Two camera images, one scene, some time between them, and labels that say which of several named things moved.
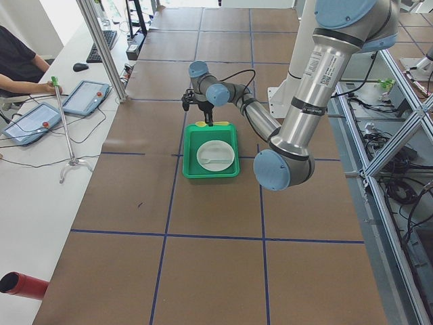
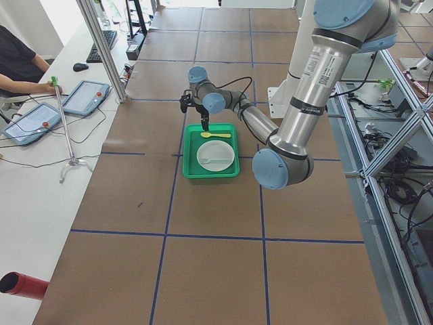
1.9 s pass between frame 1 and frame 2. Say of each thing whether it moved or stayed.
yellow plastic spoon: moved
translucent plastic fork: stayed
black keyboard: stayed
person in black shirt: stayed
